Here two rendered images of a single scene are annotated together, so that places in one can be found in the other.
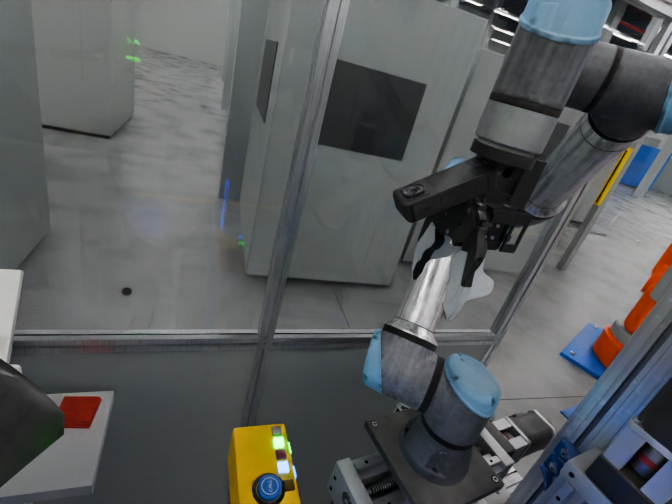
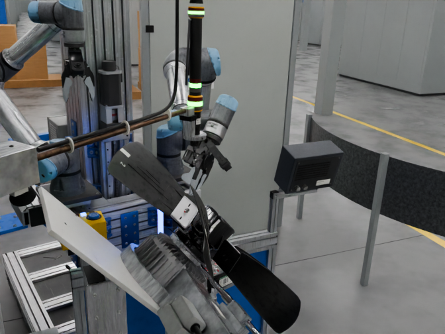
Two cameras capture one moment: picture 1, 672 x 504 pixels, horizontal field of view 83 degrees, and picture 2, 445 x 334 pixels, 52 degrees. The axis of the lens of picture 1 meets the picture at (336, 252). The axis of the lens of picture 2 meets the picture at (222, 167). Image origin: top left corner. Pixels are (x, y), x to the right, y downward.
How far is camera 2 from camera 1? 153 cm
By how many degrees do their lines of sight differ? 83
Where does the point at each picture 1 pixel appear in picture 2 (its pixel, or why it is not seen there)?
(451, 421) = (75, 160)
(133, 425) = not seen: outside the picture
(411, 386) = (62, 159)
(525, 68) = (79, 20)
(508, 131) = (82, 37)
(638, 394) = (93, 104)
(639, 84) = not seen: hidden behind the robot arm
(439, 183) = (77, 59)
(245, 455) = not seen: hidden behind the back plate
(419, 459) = (77, 187)
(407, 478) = (83, 196)
